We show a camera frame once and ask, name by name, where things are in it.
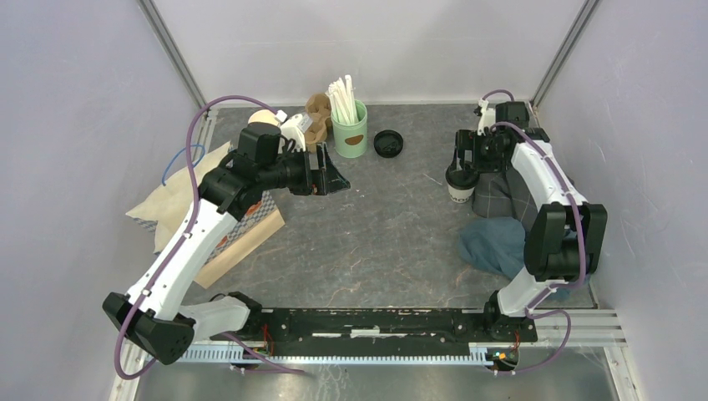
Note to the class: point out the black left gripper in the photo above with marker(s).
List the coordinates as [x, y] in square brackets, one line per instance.
[327, 179]

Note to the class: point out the brown cardboard cup carrier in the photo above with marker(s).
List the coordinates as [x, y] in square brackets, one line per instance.
[318, 108]

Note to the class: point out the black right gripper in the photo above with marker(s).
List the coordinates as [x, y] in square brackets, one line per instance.
[467, 139]

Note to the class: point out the white paper-wrapped straws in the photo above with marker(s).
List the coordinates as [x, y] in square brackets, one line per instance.
[343, 104]

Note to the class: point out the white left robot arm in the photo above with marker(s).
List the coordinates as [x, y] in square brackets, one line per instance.
[151, 314]

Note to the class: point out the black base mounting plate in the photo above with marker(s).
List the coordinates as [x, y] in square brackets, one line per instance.
[380, 332]

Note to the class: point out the white paper coffee cup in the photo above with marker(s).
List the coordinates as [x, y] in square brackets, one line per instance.
[460, 195]

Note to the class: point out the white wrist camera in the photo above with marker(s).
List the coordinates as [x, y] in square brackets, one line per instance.
[293, 128]
[486, 113]

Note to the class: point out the aluminium frame rail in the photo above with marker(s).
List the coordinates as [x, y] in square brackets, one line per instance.
[559, 330]

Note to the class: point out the teal blue cloth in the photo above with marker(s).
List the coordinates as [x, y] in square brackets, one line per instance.
[493, 245]

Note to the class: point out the stack of white paper cups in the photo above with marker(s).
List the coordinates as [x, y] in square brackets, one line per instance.
[264, 116]

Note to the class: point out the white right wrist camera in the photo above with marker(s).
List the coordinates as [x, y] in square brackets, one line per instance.
[486, 113]

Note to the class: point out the green straw holder cup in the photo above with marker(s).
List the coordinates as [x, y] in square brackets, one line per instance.
[351, 139]

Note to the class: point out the checkered paper takeout bag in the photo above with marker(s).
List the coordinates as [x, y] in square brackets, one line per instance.
[163, 210]

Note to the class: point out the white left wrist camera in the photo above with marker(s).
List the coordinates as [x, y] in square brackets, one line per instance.
[293, 128]

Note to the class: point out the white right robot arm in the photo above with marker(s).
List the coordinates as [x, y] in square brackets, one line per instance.
[563, 244]

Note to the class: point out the grey checked cloth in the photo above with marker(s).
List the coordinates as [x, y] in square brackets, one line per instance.
[507, 202]

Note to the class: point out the black plastic cup lid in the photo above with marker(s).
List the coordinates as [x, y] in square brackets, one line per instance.
[465, 179]

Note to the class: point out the black spare cup lid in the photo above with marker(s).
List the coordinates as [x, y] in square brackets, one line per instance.
[388, 143]

